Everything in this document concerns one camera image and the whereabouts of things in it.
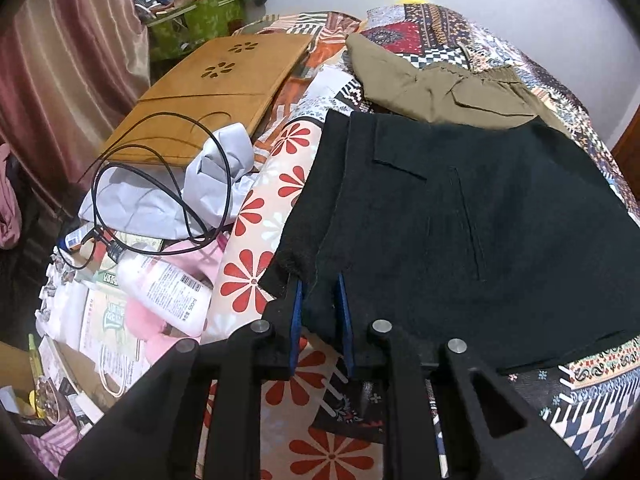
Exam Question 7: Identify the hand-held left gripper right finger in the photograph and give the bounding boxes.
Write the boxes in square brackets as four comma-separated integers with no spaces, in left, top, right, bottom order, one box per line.
[336,274,586,480]

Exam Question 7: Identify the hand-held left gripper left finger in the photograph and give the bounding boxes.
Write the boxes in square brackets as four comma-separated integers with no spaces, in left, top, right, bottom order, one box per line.
[57,280,306,480]

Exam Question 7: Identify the black pants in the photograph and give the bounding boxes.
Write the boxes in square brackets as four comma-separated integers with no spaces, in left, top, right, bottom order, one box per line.
[260,110,640,376]

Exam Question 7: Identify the khaki pants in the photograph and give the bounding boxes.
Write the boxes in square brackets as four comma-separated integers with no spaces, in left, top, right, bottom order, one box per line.
[345,32,571,138]

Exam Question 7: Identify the red flower bedsheet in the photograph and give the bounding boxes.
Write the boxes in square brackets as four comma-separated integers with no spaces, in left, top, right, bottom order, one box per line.
[197,115,391,480]

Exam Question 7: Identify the white lotion bottle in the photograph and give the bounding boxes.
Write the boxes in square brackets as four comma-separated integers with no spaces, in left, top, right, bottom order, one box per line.
[102,242,213,338]

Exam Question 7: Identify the pink fluffy cloth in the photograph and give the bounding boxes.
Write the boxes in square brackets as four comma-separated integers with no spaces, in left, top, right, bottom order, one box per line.
[122,240,231,361]

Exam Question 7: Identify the white crumpled cloth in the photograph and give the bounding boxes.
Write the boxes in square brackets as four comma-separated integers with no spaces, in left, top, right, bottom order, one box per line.
[77,122,256,241]

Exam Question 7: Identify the white paper bag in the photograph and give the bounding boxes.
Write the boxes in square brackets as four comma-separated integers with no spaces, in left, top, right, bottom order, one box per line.
[77,285,153,398]

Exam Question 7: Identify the small blue label bottle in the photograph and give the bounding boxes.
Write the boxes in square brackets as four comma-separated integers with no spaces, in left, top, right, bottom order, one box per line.
[59,222,101,253]

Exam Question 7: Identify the wooden lap desk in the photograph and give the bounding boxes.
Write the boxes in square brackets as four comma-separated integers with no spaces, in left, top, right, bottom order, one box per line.
[102,34,313,168]

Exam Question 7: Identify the white tissue pack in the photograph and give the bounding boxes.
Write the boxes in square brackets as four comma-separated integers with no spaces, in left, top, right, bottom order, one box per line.
[35,260,88,346]

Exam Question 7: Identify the round patterned tin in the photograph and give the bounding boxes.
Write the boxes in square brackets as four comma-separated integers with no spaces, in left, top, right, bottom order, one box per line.
[34,374,71,423]

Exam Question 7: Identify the patchwork blanket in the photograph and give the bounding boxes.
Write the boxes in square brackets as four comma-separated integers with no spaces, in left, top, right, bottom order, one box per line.
[250,2,640,480]

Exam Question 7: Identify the yellow green tube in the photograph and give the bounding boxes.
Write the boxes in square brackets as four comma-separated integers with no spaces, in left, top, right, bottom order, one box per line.
[27,332,46,418]

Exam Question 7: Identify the pink striped cloth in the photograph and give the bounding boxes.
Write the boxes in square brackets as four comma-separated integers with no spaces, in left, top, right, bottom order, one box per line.
[22,417,96,480]

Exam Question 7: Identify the pink garment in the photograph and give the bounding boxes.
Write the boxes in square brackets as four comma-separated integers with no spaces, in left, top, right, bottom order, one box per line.
[0,142,25,250]

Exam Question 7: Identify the green storage box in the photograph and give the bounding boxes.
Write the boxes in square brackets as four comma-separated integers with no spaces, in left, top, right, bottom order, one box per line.
[145,0,246,63]

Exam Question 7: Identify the striped pink curtain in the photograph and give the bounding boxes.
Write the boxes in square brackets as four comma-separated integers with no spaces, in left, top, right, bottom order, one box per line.
[0,0,151,206]

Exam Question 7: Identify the black cable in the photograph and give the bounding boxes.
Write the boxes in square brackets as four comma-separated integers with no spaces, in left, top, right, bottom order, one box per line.
[52,111,233,271]

